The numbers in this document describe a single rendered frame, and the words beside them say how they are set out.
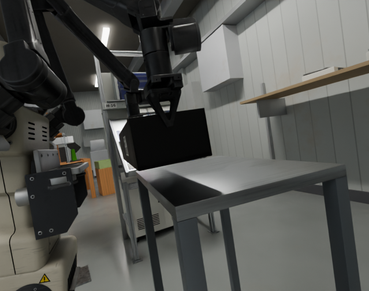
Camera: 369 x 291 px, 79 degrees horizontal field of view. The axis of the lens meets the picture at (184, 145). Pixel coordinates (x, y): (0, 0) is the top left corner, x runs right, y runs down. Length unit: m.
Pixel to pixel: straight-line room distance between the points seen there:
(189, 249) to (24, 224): 0.46
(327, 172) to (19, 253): 0.77
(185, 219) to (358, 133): 2.49
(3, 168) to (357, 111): 2.73
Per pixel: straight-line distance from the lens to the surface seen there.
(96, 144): 8.50
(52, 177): 0.64
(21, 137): 0.66
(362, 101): 2.77
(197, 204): 0.45
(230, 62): 3.78
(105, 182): 4.88
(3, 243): 0.73
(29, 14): 0.68
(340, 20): 2.96
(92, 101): 10.72
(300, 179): 0.58
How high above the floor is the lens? 0.93
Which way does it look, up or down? 2 degrees down
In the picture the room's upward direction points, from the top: 9 degrees counter-clockwise
